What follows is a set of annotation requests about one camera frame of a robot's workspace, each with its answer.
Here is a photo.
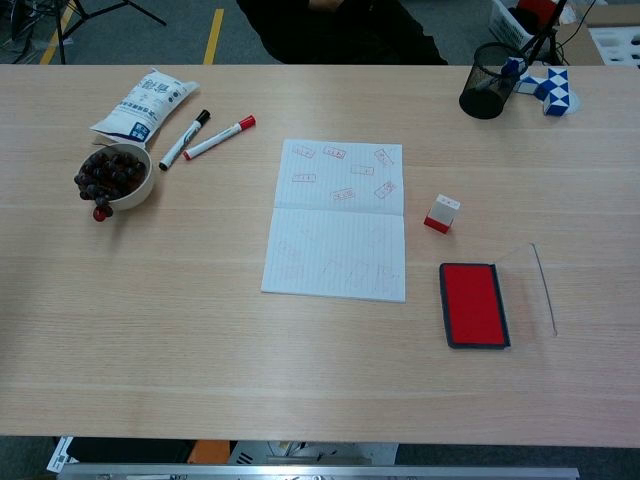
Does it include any red ink pad black case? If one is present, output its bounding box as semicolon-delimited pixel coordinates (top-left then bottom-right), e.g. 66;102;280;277
438;262;512;350

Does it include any aluminium rail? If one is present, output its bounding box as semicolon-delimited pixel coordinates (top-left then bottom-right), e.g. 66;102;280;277
57;464;581;480

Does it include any white and red stamp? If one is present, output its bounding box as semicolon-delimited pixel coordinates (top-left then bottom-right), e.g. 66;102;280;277
423;193;462;235

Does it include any clear plastic ink pad lid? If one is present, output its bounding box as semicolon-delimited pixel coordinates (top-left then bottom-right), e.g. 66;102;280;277
494;242;559;346

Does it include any red cap whiteboard marker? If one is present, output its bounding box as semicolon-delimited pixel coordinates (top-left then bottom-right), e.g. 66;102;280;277
182;114;257;161

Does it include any person in black clothing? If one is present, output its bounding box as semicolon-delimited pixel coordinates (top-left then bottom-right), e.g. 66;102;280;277
234;0;450;66

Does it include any black tripod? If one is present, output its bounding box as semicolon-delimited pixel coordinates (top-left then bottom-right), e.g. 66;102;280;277
9;0;168;65

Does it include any white printed paper sheet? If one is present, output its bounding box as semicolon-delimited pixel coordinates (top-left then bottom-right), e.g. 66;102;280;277
46;436;79;474

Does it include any white machine base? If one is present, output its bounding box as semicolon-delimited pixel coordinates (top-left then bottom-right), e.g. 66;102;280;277
229;440;399;466

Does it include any red box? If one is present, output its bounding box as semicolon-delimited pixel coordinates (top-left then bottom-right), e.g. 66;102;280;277
516;0;559;21

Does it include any white salt bag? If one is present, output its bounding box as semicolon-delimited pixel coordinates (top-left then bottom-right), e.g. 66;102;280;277
89;67;201;146

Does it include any black cap whiteboard marker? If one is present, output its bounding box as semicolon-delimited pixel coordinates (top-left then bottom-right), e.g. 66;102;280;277
158;109;212;172

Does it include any black mesh pen holder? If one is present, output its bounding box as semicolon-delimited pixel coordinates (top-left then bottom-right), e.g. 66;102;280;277
458;41;524;120

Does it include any black camera stand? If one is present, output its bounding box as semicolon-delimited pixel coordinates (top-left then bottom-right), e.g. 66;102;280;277
519;0;571;66

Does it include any white foam tray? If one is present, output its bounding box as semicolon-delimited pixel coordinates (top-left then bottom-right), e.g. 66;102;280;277
587;24;640;69

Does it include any brown cardboard box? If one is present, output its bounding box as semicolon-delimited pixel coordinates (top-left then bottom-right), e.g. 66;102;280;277
552;22;606;66

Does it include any blue white snake cube toy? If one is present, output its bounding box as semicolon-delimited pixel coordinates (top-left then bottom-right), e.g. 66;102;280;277
514;67;581;117

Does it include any white plastic basket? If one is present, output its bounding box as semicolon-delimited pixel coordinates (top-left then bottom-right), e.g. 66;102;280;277
487;0;539;49

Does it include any orange object under table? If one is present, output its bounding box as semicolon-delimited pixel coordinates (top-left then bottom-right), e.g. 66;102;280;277
188;439;231;465

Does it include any dark grape bunch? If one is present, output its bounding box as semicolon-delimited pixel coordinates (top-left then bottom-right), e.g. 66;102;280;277
73;150;149;209

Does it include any beige bowl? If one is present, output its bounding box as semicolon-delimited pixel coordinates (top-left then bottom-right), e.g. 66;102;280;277
79;142;155;211

